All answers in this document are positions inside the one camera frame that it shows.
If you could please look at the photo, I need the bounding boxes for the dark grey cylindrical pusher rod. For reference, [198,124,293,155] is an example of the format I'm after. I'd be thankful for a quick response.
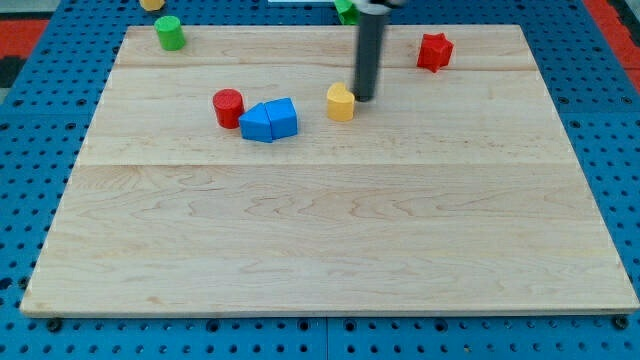
[352,4,390,102]

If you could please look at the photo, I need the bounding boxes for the yellow heart block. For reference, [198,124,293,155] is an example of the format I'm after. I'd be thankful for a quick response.
[326,82,355,122]

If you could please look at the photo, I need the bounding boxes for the blue cube block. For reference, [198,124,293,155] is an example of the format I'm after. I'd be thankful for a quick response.
[265,98,298,140]

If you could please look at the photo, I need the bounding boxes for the green block at top edge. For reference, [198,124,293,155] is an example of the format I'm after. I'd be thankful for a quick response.
[333,0,359,25]

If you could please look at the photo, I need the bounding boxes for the red star block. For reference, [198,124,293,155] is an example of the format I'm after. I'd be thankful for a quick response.
[416,33,454,73]

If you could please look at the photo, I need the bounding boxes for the blue triangular prism block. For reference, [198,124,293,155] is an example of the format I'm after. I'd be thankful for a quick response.
[239,103,273,143]

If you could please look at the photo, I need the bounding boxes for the red cylinder block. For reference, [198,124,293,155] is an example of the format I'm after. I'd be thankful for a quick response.
[212,88,245,129]

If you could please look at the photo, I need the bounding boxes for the green cylinder block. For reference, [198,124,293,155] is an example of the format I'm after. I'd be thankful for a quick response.
[154,15,186,51]

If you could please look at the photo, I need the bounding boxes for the yellow block at top edge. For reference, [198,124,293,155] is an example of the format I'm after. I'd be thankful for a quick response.
[139,0,165,12]

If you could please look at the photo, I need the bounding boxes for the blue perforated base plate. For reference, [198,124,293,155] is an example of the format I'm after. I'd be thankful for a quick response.
[1,1,639,359]

